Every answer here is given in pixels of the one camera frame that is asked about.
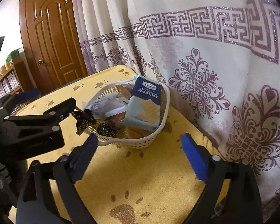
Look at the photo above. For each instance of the red-edged clear snack packet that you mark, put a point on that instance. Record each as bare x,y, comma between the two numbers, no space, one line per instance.
118,119

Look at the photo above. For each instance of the yellow paw-print blanket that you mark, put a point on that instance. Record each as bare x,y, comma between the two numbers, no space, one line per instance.
135,179

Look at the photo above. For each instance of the golden snack packet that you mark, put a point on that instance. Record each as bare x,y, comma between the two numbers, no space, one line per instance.
121,91

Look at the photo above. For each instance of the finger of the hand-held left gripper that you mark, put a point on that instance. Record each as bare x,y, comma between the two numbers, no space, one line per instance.
28,95
60,107

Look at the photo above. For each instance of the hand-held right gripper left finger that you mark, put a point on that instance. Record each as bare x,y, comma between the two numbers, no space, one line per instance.
84,158

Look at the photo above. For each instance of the blue cracker packet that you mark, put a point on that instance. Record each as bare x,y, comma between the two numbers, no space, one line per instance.
144,91

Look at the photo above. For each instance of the green box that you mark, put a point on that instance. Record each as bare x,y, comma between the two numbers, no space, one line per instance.
12,54

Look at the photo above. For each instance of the brass doorknob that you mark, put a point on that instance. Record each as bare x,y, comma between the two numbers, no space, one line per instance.
40,62

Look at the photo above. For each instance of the white and green snack packet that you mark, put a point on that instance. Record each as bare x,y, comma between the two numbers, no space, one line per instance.
100,103

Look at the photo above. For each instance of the brown wooden bookshelf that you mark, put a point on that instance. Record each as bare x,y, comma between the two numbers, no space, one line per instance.
23,74

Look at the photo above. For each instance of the white curtain with purple pattern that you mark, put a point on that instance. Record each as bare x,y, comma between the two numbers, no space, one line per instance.
200,51

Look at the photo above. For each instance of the brown wooden door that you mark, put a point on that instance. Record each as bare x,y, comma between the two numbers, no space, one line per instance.
53,39

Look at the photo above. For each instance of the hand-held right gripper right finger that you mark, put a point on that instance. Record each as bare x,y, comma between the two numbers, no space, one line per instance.
196,158

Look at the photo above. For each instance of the rows of shelved books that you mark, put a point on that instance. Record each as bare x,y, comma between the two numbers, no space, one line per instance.
7,84

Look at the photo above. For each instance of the beige bowl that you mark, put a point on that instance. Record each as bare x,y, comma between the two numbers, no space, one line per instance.
2,70

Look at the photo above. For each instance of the dark patterned candy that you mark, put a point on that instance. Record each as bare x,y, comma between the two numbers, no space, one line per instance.
106,129
84,121

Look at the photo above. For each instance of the yellow jar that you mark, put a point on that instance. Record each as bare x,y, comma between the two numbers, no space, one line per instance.
8,66

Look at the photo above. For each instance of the white plastic basket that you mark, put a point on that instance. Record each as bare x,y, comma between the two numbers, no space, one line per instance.
135,143

